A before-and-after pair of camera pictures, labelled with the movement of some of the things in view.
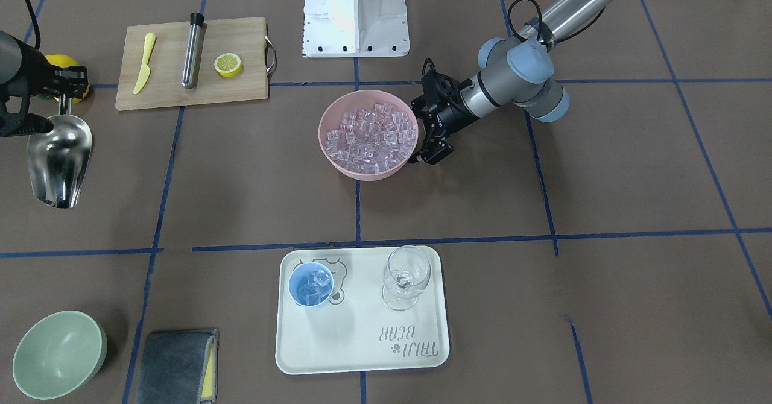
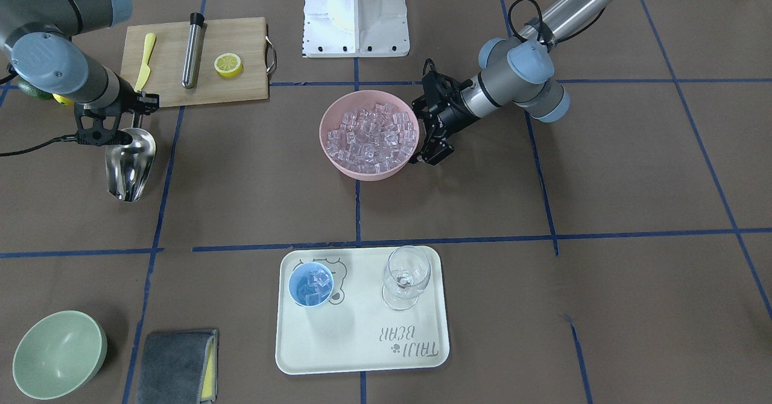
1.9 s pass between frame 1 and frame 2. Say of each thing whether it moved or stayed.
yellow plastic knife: stayed
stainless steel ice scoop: moved
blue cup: stayed
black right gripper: moved
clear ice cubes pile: stayed
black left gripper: stayed
